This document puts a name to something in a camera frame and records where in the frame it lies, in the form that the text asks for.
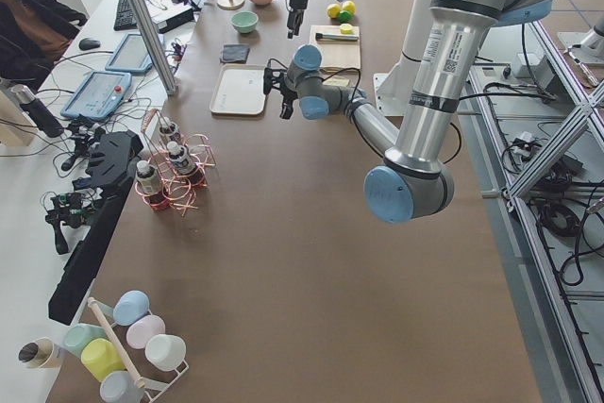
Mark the pink cup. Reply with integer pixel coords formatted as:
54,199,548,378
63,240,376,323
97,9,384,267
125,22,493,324
126,314,165,349

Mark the black computer mouse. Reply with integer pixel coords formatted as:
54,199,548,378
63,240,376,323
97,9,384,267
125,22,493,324
78,38,101,51

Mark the cream rabbit tray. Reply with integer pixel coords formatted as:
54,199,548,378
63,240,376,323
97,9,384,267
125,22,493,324
210,63,267,116

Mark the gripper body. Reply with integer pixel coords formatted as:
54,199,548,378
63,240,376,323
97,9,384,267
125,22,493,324
279,76,297,110
287,0,308,25

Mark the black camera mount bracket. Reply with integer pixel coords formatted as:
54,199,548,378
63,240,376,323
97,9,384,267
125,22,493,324
45,130,143,326

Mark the copper wire bottle rack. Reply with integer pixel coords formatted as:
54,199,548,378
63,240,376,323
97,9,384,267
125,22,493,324
134,109,216,212

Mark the wooden cutting board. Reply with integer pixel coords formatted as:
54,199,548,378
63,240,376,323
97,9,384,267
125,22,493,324
309,25,361,72

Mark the yellow lemon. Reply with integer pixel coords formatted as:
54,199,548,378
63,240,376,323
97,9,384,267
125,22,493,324
327,3,342,19
342,1,357,15

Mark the white cup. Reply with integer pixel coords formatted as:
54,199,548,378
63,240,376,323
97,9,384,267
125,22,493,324
144,334,186,372

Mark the teach pendant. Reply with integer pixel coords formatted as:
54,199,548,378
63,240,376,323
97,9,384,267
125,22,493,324
60,71,132,121
105,33,153,76

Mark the grey folded cloth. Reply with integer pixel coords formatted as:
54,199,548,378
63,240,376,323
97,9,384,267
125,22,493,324
220,43,250,63

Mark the green lime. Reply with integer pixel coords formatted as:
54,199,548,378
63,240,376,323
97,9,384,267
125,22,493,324
336,9,354,24

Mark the yellow lemon lower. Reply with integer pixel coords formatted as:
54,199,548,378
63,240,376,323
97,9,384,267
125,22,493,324
342,1,357,15

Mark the black keyboard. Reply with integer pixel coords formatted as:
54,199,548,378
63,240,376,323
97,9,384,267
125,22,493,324
113,0,137,31

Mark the teach pendant upper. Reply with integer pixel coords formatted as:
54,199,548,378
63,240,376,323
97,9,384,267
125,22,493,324
105,33,153,76

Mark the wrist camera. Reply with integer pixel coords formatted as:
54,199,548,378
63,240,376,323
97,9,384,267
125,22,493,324
263,58,287,95

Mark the yellow lemon upper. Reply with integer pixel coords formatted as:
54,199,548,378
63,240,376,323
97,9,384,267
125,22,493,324
327,3,342,19

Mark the half lemon slice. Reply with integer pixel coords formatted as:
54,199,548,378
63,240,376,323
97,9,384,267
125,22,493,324
340,23,354,35

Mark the aluminium frame post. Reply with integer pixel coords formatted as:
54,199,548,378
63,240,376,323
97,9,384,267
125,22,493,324
128,0,177,95

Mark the black thermos bottle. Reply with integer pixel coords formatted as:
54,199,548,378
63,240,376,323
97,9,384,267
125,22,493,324
9,84,64,138

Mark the seated person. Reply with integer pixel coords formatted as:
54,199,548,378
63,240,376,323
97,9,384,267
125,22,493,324
1,0,88,91

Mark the green bowl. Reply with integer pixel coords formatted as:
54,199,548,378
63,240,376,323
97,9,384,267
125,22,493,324
230,11,259,35

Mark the dark drink bottle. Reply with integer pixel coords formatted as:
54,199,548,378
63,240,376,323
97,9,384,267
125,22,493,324
159,121,181,145
136,160,169,210
166,141,197,176

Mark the steel cylinder muddler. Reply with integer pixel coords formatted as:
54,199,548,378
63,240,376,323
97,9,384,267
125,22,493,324
314,32,342,41

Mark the teach pendant lower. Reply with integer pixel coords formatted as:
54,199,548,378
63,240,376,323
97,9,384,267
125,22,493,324
60,71,132,121

